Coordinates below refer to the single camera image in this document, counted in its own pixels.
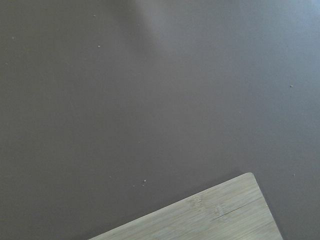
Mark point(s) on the wooden cutting board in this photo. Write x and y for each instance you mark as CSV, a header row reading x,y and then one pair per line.
x,y
233,210

